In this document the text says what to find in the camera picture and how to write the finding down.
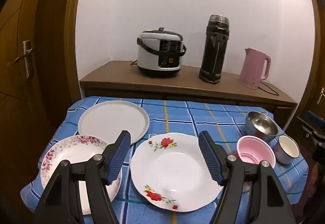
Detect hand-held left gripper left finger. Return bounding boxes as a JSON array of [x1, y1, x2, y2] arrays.
[[32, 130, 132, 224]]

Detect black thermos flask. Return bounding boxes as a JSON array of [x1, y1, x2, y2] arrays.
[[198, 14, 230, 85]]

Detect white plate pink flowers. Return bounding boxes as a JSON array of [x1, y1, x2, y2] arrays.
[[41, 135, 123, 215]]

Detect small white bowl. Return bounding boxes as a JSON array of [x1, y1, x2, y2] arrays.
[[274, 135, 300, 165]]

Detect pink plastic bowl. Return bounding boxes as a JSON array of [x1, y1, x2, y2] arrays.
[[237, 135, 277, 167]]

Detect black kettle cable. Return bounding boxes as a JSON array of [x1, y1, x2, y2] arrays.
[[258, 81, 279, 96]]

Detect stainless steel bowl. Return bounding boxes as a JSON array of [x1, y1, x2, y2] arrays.
[[245, 111, 278, 142]]

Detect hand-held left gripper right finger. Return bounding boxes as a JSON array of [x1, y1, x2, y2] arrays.
[[198, 131, 296, 224]]

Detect blue plaid cloth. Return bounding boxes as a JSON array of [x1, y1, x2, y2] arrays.
[[20, 96, 309, 224]]

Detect red flower white plate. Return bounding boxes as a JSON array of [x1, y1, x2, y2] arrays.
[[130, 133, 225, 212]]

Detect white black rice cooker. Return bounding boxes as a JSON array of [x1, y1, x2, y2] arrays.
[[137, 27, 187, 78]]

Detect pink electric kettle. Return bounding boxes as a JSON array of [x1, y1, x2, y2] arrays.
[[239, 48, 272, 90]]

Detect wooden door frame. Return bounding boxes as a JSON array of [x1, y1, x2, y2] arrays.
[[38, 0, 89, 128]]

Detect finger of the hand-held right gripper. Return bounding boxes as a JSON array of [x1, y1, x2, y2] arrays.
[[297, 110, 325, 138]]

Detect metal door handle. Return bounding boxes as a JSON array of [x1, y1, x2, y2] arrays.
[[317, 86, 325, 105], [14, 40, 33, 78]]

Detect grey round plate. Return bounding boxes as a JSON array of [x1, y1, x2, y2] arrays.
[[78, 100, 150, 145]]

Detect brown wooden sideboard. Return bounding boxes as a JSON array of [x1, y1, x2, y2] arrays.
[[79, 60, 298, 129]]

